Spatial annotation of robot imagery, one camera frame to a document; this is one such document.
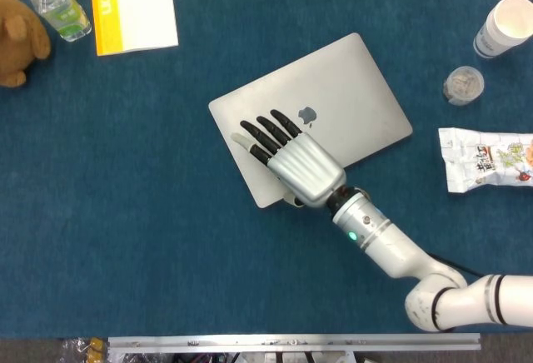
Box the blue table cloth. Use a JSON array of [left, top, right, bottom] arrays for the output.
[[0, 0, 533, 341]]

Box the clear crinkled plastic bag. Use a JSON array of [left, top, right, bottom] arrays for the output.
[[57, 336, 110, 363]]

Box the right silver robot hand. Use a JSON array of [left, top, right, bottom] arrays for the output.
[[231, 108, 348, 210]]

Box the green label water bottle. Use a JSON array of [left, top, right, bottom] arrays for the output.
[[25, 0, 92, 43]]

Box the brown plush toy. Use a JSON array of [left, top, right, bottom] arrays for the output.
[[0, 0, 52, 88]]

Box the small clear plastic jar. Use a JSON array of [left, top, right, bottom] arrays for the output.
[[442, 65, 486, 107]]

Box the aluminium frame rail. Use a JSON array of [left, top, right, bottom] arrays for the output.
[[107, 332, 482, 355]]

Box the white printed snack bag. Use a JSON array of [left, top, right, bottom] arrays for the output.
[[437, 127, 533, 194]]

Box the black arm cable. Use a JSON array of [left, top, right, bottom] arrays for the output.
[[428, 251, 486, 277]]

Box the silver apple laptop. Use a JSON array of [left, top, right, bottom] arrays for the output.
[[207, 32, 414, 210]]

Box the white and orange book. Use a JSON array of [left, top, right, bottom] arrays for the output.
[[88, 0, 180, 57]]

